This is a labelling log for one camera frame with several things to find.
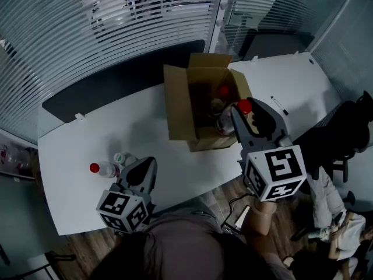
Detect short dark desk partition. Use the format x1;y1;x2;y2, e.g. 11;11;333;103
238;33;315;61

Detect brown cardboard box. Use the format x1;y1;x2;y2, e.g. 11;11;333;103
163;52;254;153

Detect black battery pack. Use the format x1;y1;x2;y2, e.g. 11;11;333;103
221;222;241;235

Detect white-green capped clear bottle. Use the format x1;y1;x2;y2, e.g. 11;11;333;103
112;152;138;167

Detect long dark desk partition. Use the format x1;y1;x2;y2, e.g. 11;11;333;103
42;39;206;124

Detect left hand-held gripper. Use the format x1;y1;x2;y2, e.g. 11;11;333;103
97;156;158;235

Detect person's right forearm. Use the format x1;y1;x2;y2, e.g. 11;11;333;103
241;199;279;255

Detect white table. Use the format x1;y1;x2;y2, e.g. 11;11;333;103
37;52;343;236

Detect white power bank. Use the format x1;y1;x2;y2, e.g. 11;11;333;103
234;204;251;226

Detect person's grey trousers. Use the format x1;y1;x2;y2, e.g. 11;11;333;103
151;198;222;230

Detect whiteboard on black stand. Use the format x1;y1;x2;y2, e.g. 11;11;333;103
0;243;76;280

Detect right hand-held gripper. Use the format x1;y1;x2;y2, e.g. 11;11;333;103
231;97;307;202

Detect person's mauve shirt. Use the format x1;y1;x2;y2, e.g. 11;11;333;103
144;211;231;280

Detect white horizontal blinds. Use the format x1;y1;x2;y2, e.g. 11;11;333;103
209;0;362;58
0;0;225;142

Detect red-capped clear bottle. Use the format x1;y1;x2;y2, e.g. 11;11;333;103
210;85;231;118
215;99;254;135
89;161;121;178

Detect black marker pen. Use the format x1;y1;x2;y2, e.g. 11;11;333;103
270;96;289;116

